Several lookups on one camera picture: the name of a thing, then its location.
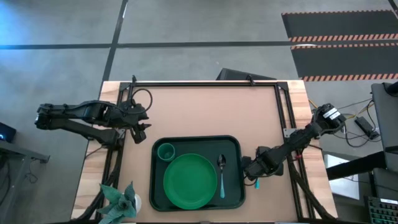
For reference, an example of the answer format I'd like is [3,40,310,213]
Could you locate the black aluminium table frame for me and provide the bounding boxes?
[73,74,336,222]

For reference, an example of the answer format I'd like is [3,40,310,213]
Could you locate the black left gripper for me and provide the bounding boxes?
[119,98,152,132]

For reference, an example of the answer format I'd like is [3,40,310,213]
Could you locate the grey monitor back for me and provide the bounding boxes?
[370,81,398,174]

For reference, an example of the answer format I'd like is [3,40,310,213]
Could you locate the green plastic cup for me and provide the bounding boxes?
[156,142,176,163]

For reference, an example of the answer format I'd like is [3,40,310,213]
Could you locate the grey side desk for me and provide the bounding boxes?
[0,139,51,224]

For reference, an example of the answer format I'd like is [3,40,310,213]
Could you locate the black desk beam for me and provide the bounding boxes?
[325,151,387,181]

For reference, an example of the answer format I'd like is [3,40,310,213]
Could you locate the teal plant in white pot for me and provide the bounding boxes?
[98,181,142,224]

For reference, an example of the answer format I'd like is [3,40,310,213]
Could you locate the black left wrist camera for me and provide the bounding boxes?
[131,128,147,144]

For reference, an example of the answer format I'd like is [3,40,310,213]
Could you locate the black power adapter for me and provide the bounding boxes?
[354,116,381,141]

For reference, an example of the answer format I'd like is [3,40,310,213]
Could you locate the spoon with teal handle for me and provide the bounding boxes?
[216,154,228,200]

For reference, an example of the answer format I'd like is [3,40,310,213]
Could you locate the black box behind table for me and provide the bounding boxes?
[216,67,277,82]

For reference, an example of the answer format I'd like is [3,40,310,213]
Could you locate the yellow floor cable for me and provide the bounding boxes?
[308,98,376,121]

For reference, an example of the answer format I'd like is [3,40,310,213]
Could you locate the black mat with orange stripes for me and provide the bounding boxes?
[290,42,398,83]
[280,9,398,43]

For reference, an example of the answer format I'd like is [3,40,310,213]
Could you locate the black device with blue light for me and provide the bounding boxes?
[0,122,17,144]

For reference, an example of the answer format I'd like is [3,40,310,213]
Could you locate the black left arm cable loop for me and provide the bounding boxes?
[130,88,154,115]

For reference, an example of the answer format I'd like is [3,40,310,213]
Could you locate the white box under desk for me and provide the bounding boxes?
[323,154,361,200]

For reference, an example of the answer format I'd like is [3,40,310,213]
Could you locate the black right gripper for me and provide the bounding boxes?
[241,146,285,182]

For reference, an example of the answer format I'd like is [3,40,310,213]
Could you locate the green plastic plate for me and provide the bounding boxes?
[162,153,218,210]

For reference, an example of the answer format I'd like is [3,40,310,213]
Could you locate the backlit black keyboard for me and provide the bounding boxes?
[366,196,398,224]

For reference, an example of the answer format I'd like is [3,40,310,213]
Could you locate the dark green plastic tray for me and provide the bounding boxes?
[149,134,247,213]

